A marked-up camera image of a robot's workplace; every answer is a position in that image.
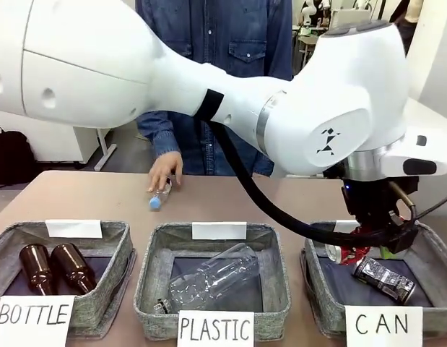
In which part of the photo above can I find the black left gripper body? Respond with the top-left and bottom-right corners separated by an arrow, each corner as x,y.
340,177 -> 422,229

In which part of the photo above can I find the crushed red can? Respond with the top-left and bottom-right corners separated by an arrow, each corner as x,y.
324,224 -> 373,267

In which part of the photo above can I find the crushed black can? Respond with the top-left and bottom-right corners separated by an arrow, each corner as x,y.
352,257 -> 417,303

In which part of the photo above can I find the large clear plastic bottle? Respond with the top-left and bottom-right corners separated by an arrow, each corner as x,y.
154,242 -> 261,314

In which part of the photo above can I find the small bottle with blue cap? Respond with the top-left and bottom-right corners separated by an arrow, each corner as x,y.
147,179 -> 174,212

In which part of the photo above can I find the brown glass bottle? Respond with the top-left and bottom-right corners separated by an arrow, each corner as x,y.
49,242 -> 98,295
18,244 -> 58,296

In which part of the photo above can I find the person's right forearm denim sleeve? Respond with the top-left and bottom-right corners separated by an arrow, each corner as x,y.
136,111 -> 183,160

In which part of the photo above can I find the person's left forearm denim sleeve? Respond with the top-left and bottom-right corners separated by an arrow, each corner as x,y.
251,150 -> 277,178

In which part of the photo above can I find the grey basket with can sign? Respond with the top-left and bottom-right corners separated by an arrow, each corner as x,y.
300,218 -> 447,339

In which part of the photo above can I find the white paper sign reading can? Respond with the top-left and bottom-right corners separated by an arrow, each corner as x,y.
344,305 -> 425,347

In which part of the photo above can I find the grey basket with plastic sign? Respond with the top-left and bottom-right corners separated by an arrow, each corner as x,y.
133,221 -> 292,341

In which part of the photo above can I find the grey basket with bottle sign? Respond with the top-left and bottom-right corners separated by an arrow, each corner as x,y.
0,218 -> 138,340

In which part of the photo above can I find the person's right hand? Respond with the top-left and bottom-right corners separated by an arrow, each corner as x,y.
147,150 -> 185,193

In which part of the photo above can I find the background workbench table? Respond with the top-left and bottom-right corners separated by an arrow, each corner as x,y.
292,24 -> 320,75

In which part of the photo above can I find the white paper sign reading plastic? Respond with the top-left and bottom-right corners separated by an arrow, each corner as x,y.
177,309 -> 256,347

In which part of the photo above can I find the white background box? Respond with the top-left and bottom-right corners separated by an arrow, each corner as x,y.
330,8 -> 358,30

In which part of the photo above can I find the background person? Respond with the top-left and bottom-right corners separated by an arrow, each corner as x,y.
396,0 -> 425,46

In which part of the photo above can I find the person in denim shirt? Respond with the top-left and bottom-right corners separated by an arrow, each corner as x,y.
135,0 -> 295,179

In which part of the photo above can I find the white desk with metal leg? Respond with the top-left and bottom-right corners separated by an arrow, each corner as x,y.
27,121 -> 118,173

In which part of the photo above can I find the white paper sign reading bottle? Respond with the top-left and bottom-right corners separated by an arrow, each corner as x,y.
0,294 -> 77,347

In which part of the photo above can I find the black backpack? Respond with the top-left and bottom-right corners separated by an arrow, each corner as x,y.
0,125 -> 38,190

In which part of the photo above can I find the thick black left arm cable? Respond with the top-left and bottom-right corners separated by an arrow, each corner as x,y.
196,88 -> 416,249

